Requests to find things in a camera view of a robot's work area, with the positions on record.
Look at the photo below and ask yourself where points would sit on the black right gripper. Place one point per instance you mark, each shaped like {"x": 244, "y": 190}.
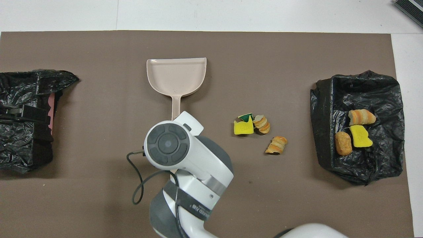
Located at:
{"x": 145, "y": 152}

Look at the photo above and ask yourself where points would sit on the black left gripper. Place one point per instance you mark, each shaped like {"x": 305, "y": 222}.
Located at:
{"x": 34, "y": 115}

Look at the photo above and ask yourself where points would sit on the beige plastic dustpan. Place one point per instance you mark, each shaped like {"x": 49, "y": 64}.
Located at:
{"x": 176, "y": 77}

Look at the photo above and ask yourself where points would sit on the embossed yellow sponge piece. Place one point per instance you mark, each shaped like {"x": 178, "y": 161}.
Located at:
{"x": 243, "y": 128}

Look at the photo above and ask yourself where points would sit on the green and yellow sponge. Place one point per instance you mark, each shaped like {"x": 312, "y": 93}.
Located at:
{"x": 246, "y": 117}

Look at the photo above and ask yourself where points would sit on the striped croissant piece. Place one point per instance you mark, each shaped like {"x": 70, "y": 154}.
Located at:
{"x": 262, "y": 125}
{"x": 362, "y": 117}
{"x": 277, "y": 145}

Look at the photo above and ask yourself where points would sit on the brown peanut shaped bread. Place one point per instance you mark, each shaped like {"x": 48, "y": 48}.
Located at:
{"x": 343, "y": 143}

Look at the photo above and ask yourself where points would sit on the plain yellow sponge piece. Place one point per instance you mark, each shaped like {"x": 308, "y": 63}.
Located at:
{"x": 361, "y": 137}

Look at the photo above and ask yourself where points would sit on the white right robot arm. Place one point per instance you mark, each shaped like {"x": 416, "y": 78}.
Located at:
{"x": 198, "y": 158}

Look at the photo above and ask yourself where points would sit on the black bag lined pink bin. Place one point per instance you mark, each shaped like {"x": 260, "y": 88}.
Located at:
{"x": 19, "y": 148}

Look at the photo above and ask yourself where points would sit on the brown table mat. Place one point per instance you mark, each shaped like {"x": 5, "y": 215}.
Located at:
{"x": 281, "y": 198}

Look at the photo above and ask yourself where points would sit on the dark ridged panel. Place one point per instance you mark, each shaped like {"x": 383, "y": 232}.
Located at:
{"x": 411, "y": 10}

